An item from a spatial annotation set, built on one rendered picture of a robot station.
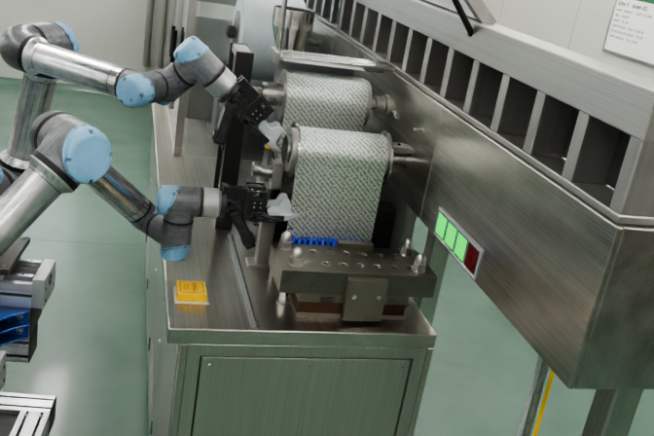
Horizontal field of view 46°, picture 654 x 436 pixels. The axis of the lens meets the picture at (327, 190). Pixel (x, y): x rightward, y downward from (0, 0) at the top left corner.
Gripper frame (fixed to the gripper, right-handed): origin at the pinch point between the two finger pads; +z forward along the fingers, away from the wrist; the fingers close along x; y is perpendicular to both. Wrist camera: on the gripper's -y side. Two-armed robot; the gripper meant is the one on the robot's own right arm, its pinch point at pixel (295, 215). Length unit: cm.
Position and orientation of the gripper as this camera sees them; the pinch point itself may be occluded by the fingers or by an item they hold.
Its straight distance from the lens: 198.5
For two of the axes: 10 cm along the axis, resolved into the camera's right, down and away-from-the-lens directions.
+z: 9.6, 0.7, 2.7
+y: 1.6, -9.3, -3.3
